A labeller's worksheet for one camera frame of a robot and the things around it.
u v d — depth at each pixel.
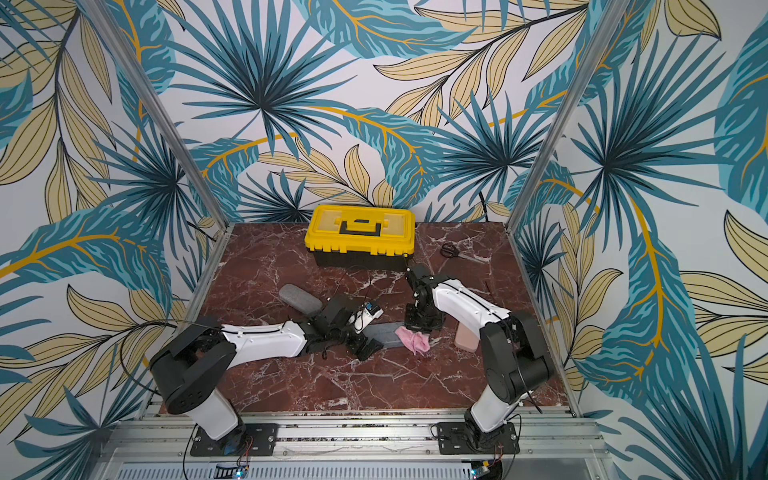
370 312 0.77
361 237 0.95
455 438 0.73
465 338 0.89
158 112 0.85
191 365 0.46
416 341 0.85
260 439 0.73
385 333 0.88
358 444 0.73
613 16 0.69
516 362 0.47
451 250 1.13
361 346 0.78
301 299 0.95
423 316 0.75
